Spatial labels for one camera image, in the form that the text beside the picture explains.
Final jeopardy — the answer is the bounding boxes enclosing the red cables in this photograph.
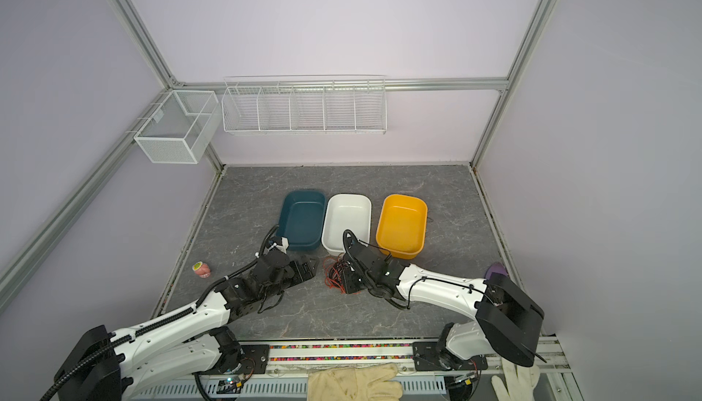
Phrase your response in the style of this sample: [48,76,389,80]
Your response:
[322,255,352,294]

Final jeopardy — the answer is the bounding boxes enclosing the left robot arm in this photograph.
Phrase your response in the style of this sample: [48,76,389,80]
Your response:
[43,248,319,400]

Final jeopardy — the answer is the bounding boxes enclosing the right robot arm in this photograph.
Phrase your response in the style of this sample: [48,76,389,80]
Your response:
[341,230,545,370]

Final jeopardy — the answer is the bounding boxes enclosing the teal plastic bin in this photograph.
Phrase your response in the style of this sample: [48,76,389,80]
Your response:
[276,190,327,252]

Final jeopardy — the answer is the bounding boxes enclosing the white plastic bin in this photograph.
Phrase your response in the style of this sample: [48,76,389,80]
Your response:
[321,194,372,256]

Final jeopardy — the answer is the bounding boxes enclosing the yellow plastic bin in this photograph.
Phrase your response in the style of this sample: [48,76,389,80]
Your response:
[376,194,428,260]

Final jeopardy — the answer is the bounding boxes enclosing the pink toy figure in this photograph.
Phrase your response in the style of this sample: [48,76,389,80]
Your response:
[192,261,211,278]

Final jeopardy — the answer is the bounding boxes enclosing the cream work glove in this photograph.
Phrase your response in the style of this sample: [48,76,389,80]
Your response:
[306,364,403,401]

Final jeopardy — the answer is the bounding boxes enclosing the small white mesh basket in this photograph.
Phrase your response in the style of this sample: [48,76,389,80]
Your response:
[135,90,222,164]

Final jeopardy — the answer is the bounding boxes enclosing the white glove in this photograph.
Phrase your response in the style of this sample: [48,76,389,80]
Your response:
[491,358,541,401]

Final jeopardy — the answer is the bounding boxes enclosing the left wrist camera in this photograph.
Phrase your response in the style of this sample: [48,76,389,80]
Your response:
[267,236,289,254]

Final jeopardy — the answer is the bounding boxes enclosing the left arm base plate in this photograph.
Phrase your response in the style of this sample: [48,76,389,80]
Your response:
[204,344,271,375]

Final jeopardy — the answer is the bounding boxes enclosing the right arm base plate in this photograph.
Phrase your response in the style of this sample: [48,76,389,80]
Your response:
[411,342,488,372]

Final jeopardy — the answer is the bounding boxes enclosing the long white wire basket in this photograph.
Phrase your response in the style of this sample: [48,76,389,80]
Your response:
[221,75,388,135]

